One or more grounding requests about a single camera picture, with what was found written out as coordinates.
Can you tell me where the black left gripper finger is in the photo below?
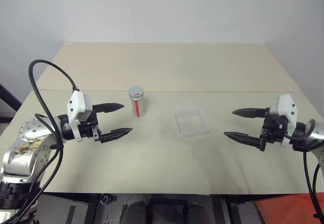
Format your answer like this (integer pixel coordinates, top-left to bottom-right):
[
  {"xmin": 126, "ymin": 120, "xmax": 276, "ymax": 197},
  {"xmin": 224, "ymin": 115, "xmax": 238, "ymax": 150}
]
[
  {"xmin": 92, "ymin": 102, "xmax": 125, "ymax": 114},
  {"xmin": 99, "ymin": 127, "xmax": 134, "ymax": 144}
]

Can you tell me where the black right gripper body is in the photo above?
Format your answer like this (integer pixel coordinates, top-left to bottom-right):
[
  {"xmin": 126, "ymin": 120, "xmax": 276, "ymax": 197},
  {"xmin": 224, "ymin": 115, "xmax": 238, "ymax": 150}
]
[{"xmin": 262, "ymin": 111, "xmax": 289, "ymax": 145}]

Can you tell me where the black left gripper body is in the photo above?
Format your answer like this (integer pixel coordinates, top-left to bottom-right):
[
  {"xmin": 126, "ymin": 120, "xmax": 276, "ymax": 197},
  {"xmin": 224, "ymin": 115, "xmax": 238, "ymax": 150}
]
[{"xmin": 78, "ymin": 111, "xmax": 102, "ymax": 143}]

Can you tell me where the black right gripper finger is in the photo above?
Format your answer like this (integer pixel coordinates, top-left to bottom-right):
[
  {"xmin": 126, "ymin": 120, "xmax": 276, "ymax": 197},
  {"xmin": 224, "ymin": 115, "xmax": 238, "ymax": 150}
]
[
  {"xmin": 232, "ymin": 107, "xmax": 267, "ymax": 120},
  {"xmin": 224, "ymin": 131, "xmax": 267, "ymax": 152}
]

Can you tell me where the silver can red label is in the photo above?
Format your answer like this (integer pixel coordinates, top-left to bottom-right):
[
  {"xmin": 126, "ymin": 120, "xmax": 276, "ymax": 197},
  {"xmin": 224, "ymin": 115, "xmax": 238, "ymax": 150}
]
[{"xmin": 130, "ymin": 95, "xmax": 148, "ymax": 118}]

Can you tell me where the clear plastic tray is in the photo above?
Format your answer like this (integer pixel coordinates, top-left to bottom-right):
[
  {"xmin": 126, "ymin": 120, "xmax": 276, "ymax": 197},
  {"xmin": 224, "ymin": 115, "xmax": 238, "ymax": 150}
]
[{"xmin": 174, "ymin": 106, "xmax": 211, "ymax": 139}]

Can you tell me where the orange flat panel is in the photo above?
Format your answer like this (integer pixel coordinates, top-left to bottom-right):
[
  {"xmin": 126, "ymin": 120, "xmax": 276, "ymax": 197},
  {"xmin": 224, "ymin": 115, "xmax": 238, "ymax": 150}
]
[{"xmin": 254, "ymin": 193, "xmax": 324, "ymax": 224}]

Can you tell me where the dark rounded shape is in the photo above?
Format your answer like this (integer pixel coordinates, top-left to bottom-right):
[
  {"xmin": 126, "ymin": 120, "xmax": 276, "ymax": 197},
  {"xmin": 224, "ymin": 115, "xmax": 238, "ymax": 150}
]
[
  {"xmin": 186, "ymin": 200, "xmax": 216, "ymax": 224},
  {"xmin": 120, "ymin": 200, "xmax": 149, "ymax": 224}
]

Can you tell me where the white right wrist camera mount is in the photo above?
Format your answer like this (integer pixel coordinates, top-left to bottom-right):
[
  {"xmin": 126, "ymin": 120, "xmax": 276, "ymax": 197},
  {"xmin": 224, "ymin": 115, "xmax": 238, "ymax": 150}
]
[{"xmin": 268, "ymin": 93, "xmax": 298, "ymax": 149}]

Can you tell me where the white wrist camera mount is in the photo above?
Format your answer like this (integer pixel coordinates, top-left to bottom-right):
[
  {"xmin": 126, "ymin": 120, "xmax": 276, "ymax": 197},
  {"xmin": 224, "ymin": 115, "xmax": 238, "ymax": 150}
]
[
  {"xmin": 66, "ymin": 90, "xmax": 92, "ymax": 143},
  {"xmin": 268, "ymin": 93, "xmax": 298, "ymax": 149}
]

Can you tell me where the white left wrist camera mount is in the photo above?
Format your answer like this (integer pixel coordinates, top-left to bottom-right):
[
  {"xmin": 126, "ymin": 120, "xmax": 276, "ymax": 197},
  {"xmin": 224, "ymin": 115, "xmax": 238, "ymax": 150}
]
[{"xmin": 66, "ymin": 90, "xmax": 92, "ymax": 143}]

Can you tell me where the small metal bracket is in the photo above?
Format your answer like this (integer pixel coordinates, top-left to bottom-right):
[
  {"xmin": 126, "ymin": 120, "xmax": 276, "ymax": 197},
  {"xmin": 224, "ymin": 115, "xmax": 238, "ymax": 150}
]
[{"xmin": 99, "ymin": 195, "xmax": 117, "ymax": 206}]

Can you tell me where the black table frame leg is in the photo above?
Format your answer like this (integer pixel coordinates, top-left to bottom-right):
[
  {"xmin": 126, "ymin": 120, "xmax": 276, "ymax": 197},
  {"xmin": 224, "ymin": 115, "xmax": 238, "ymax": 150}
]
[
  {"xmin": 212, "ymin": 195, "xmax": 241, "ymax": 224},
  {"xmin": 83, "ymin": 194, "xmax": 100, "ymax": 224}
]

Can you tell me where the black diagonal frame bar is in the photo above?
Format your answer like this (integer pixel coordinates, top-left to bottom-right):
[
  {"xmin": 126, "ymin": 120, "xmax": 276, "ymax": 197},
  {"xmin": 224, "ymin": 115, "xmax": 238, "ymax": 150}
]
[{"xmin": 0, "ymin": 83, "xmax": 23, "ymax": 129}]

